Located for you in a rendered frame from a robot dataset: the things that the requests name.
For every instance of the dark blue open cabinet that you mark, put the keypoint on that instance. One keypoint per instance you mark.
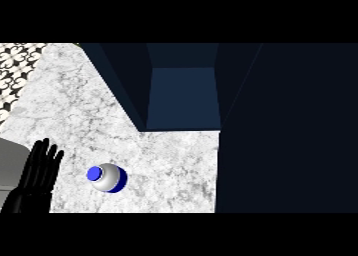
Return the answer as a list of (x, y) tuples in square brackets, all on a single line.
[(176, 96)]

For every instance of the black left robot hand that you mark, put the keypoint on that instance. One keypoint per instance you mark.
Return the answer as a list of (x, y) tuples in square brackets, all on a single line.
[(34, 181)]

